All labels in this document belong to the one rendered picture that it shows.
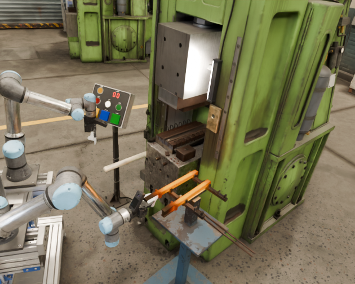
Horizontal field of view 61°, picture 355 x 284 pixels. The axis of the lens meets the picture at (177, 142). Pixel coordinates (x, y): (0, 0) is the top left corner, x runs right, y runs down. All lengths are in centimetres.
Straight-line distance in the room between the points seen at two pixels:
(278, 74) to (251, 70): 37
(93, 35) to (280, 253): 540
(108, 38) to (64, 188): 552
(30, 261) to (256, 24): 174
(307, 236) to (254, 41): 208
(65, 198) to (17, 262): 65
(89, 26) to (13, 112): 476
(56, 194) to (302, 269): 217
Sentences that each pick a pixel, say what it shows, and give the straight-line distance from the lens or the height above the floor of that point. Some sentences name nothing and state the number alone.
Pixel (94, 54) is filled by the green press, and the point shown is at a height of 17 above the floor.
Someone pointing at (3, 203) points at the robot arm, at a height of 105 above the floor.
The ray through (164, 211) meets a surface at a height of 99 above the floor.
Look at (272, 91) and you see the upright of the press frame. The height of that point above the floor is 144.
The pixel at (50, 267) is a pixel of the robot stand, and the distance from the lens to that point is 242.
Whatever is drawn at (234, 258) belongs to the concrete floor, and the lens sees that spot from 278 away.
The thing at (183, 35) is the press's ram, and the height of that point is 174.
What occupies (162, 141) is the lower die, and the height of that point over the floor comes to 96.
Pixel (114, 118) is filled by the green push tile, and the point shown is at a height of 101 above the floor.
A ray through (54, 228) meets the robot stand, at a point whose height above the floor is 23.
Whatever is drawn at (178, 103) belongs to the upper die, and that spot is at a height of 132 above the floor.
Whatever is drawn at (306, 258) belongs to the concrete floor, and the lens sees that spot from 303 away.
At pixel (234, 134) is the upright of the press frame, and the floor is 124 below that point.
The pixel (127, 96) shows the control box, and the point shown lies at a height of 117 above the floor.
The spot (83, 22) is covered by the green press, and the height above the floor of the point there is 81.
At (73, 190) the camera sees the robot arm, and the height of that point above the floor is 124.
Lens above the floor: 215
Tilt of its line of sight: 32 degrees down
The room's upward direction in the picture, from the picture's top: 6 degrees clockwise
